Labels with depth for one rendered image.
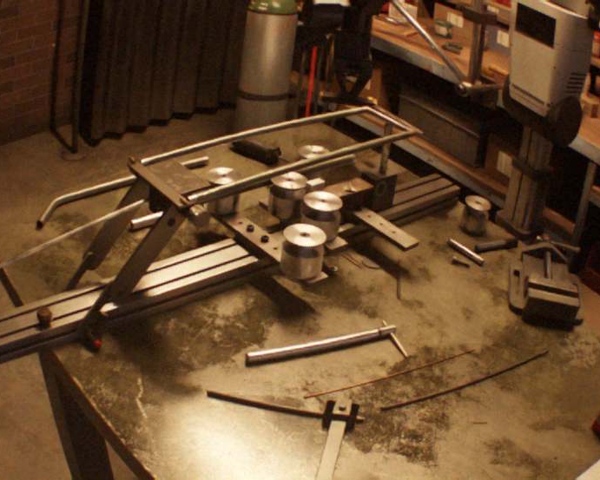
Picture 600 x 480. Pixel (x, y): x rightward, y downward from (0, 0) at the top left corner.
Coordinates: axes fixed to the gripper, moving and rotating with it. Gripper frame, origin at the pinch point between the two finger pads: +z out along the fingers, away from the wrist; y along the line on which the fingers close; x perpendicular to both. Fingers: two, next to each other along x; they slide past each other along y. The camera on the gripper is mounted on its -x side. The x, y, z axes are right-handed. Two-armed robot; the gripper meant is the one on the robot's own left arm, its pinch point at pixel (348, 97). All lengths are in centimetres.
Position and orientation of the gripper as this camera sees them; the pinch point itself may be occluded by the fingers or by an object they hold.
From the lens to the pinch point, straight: 132.4
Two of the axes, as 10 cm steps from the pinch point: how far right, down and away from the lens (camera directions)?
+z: -1.0, 8.6, 4.9
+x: 9.9, 1.1, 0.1
